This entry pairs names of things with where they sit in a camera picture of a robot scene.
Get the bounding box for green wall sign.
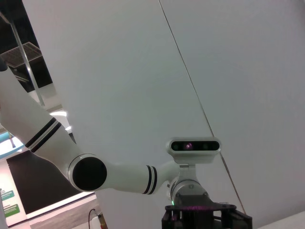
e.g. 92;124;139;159
0;188;15;199
0;204;21;218

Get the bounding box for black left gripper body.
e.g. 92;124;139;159
161;193;253;229

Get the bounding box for teal curved fixture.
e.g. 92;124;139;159
0;132;24;159

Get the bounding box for black wall panel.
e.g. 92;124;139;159
6;150;96;215

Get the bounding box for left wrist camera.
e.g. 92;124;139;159
166;137;223;166

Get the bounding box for thin black cable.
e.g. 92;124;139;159
87;208;97;229

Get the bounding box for metal ceiling grille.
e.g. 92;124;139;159
0;42;43;69

